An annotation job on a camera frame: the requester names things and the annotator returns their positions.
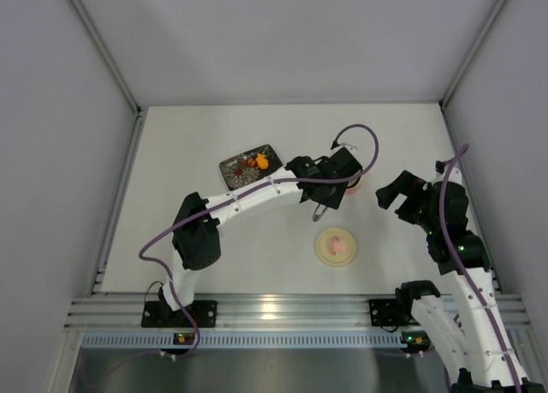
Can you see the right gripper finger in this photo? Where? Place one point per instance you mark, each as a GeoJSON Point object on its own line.
{"type": "Point", "coordinates": [403, 184]}
{"type": "Point", "coordinates": [386, 201]}

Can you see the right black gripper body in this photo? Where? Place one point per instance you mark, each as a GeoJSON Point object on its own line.
{"type": "Point", "coordinates": [405, 189]}

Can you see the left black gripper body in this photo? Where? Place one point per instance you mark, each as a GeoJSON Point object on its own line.
{"type": "Point", "coordinates": [323, 200]}

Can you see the orange fish-shaped food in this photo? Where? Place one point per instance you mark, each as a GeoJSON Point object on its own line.
{"type": "Point", "coordinates": [262, 161]}

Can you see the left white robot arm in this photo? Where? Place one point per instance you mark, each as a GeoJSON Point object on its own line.
{"type": "Point", "coordinates": [197, 244]}

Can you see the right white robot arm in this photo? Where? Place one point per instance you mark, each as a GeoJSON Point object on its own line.
{"type": "Point", "coordinates": [473, 343]}

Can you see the cream pink round bowl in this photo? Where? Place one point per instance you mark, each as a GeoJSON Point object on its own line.
{"type": "Point", "coordinates": [355, 185]}

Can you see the cream lid pink knob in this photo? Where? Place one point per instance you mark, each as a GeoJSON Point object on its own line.
{"type": "Point", "coordinates": [335, 247]}

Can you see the black floral square plate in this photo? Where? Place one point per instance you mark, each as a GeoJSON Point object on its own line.
{"type": "Point", "coordinates": [235, 178]}

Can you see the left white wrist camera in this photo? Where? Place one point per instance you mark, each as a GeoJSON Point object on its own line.
{"type": "Point", "coordinates": [340, 145]}

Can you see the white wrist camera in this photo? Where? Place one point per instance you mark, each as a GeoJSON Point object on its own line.
{"type": "Point", "coordinates": [340, 145]}
{"type": "Point", "coordinates": [442, 168]}

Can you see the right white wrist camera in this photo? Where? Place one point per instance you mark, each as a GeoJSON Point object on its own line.
{"type": "Point", "coordinates": [442, 168]}

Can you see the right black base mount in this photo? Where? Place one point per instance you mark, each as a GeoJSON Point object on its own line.
{"type": "Point", "coordinates": [387, 313]}

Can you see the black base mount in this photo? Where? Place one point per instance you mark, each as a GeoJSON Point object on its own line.
{"type": "Point", "coordinates": [387, 313]}
{"type": "Point", "coordinates": [157, 315]}

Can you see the right aluminium frame post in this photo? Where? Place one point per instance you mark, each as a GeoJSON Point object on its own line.
{"type": "Point", "coordinates": [486, 27]}

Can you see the aluminium frame post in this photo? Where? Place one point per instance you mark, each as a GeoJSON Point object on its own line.
{"type": "Point", "coordinates": [486, 27]}
{"type": "Point", "coordinates": [90, 29]}

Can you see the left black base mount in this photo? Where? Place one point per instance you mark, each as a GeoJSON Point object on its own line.
{"type": "Point", "coordinates": [157, 315]}

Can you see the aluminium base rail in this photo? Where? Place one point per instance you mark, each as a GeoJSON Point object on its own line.
{"type": "Point", "coordinates": [234, 312]}

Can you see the slotted grey cable duct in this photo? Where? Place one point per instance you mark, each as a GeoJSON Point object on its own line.
{"type": "Point", "coordinates": [408, 341]}

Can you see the left aluminium frame post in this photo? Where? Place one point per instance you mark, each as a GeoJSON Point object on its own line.
{"type": "Point", "coordinates": [90, 29]}

